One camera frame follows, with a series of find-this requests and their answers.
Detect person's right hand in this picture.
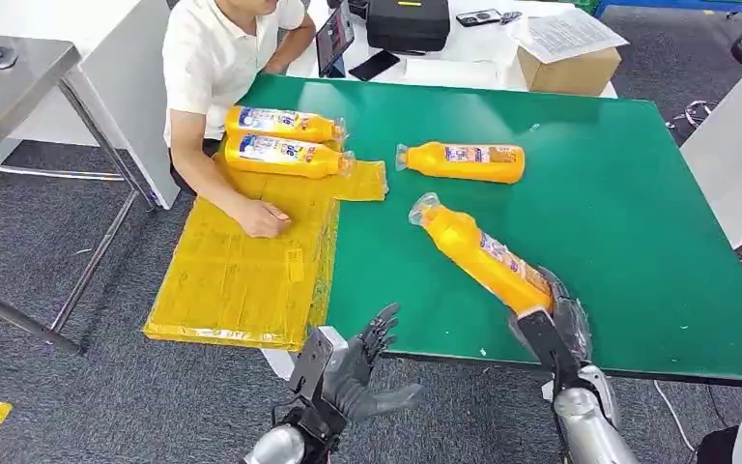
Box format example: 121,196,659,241
233,198,294,240

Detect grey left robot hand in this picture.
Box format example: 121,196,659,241
323,303,425,425

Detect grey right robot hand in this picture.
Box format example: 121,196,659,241
537,265,594,367

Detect orange drink bottle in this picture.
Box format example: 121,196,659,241
395,141,527,186
224,105,349,145
223,132,357,181
408,191,557,318

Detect yellow sheet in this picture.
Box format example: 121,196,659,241
142,130,390,354

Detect green table mat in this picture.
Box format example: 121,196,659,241
241,73,742,389

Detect black phone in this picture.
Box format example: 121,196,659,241
348,49,402,82

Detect dark tablet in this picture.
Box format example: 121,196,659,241
315,0,357,79

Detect black carry case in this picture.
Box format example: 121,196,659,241
366,0,451,54

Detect cardboard box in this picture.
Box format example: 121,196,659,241
516,45,622,98

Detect steel table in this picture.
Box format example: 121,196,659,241
0,30,157,357

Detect printed paper sheet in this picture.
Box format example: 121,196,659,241
516,7,630,65

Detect black device with lens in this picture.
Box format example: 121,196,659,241
455,8,503,28

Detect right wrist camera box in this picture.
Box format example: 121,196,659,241
515,306,585,389

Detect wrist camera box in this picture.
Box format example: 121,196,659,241
289,325,351,401
515,306,585,389

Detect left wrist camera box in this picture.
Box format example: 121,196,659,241
289,325,351,401

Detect white floor cable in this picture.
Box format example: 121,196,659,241
653,381,699,452

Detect coiled cable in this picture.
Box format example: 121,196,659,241
665,99,720,132

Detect blue metal frame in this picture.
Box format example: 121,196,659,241
593,0,742,30

